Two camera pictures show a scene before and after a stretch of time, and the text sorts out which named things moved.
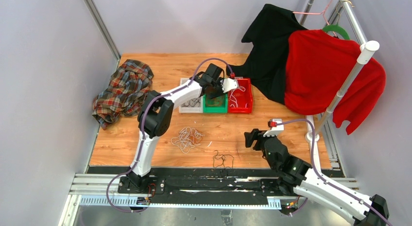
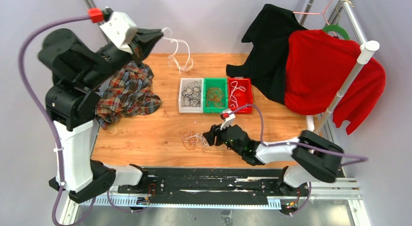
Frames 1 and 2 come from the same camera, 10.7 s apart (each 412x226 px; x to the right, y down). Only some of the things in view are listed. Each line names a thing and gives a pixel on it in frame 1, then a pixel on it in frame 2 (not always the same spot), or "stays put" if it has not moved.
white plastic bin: x=194 y=106 stays put
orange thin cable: x=215 y=101 stays put
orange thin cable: x=197 y=137 stays put
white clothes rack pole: x=368 y=50 stays put
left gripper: x=220 y=92 to x=146 y=39
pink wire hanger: x=323 y=12 stays put
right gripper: x=256 y=134 to x=214 y=131
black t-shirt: x=268 y=34 stays put
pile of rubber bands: x=188 y=138 to x=181 y=56
